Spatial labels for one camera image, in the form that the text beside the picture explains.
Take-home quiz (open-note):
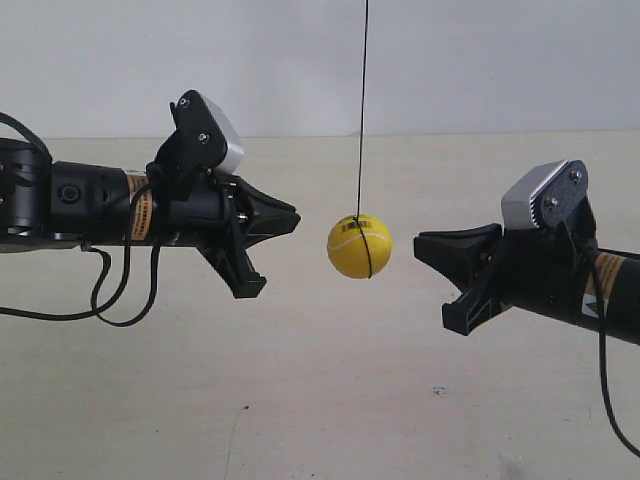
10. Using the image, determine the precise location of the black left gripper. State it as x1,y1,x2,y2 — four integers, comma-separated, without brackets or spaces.
152,174,301,299

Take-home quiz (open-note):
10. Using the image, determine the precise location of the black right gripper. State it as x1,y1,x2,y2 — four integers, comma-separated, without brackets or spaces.
413,223,586,336

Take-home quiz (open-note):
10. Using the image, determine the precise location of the yellow ball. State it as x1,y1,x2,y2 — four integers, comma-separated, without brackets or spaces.
326,214,394,279

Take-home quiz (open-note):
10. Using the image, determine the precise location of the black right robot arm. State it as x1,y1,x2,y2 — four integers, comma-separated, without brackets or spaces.
413,223,639,344

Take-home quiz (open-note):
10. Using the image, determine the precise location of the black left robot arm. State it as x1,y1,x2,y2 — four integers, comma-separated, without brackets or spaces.
1,139,301,299

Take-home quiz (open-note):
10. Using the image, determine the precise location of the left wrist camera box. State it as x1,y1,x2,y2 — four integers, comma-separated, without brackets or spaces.
146,89,245,200

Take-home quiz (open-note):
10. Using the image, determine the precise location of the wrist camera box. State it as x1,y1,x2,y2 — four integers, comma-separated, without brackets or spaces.
146,89,245,200
500,159,596,238

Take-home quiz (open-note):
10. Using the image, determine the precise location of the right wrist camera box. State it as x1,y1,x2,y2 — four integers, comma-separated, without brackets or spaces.
500,159,596,238

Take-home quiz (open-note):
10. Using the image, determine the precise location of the black right camera cable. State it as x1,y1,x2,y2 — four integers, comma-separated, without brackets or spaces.
564,219,640,459

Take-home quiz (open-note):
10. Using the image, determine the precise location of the black camera cable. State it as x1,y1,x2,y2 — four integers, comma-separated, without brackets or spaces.
564,219,640,459
0,112,161,329

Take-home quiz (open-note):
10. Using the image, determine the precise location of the black left camera cable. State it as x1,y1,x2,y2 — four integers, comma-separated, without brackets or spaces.
0,112,161,329

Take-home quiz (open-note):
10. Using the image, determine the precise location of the black hanging string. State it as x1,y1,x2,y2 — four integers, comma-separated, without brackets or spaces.
353,0,373,279

